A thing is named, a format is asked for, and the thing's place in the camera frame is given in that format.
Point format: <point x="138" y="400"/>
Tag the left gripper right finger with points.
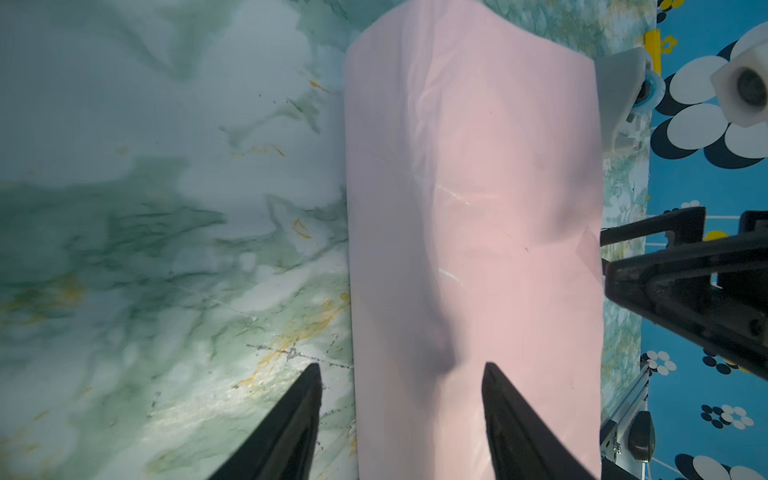
<point x="521" y="446"/>

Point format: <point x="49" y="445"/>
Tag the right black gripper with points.
<point x="712" y="293"/>

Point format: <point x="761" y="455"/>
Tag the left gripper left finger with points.
<point x="283" y="444"/>

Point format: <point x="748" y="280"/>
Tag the purple wrapping paper sheet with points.
<point x="474" y="194"/>

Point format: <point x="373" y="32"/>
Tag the yellow tape piece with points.
<point x="657" y="45"/>

